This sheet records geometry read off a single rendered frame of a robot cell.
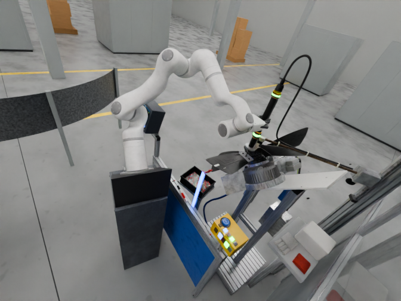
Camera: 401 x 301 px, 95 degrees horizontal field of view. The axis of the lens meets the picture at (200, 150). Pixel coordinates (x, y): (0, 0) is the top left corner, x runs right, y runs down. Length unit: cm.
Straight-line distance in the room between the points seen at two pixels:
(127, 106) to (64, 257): 150
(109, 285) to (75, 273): 29
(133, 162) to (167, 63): 55
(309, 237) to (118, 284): 150
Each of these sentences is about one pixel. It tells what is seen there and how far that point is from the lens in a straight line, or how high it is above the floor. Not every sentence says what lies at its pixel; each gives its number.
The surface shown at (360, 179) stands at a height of 134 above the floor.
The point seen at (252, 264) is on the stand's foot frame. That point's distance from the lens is 213.
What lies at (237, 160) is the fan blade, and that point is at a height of 119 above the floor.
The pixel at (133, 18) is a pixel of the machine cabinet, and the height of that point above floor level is 101.
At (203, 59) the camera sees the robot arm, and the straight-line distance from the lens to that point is 97.
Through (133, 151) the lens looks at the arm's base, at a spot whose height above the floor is 117.
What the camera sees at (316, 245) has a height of 95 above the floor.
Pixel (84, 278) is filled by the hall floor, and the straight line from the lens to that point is 204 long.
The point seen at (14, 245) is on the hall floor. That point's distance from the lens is 236.
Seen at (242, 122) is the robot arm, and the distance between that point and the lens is 82.
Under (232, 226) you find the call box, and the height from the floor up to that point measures 107.
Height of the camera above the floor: 190
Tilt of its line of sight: 39 degrees down
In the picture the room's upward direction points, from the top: 15 degrees clockwise
